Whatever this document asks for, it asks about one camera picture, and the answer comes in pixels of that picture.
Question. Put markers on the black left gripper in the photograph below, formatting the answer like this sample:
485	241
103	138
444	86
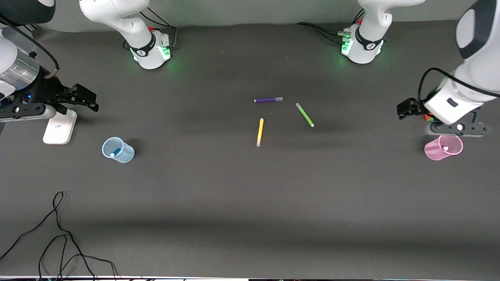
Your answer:
409	107

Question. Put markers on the white power adapter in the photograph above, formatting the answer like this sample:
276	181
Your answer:
58	130

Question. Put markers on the purple marker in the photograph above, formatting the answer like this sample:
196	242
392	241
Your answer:
267	100

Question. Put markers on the blue marker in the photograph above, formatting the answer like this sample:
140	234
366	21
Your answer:
116	151

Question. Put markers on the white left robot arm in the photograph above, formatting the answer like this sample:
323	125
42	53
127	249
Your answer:
476	74

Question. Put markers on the translucent blue plastic cup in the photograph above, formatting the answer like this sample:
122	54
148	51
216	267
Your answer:
125	154

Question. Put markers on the translucent pink plastic cup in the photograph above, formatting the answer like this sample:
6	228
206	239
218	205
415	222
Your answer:
435	151

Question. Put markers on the green marker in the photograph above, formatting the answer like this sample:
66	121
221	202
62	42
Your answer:
304	114

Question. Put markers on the yellow marker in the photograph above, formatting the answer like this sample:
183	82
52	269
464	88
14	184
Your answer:
260	132

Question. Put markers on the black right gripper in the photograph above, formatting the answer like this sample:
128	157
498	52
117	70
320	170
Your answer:
43	90

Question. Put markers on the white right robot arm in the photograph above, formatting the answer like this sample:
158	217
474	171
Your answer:
129	23

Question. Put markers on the multicolour puzzle cube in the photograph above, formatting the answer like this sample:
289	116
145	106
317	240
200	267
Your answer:
429	116

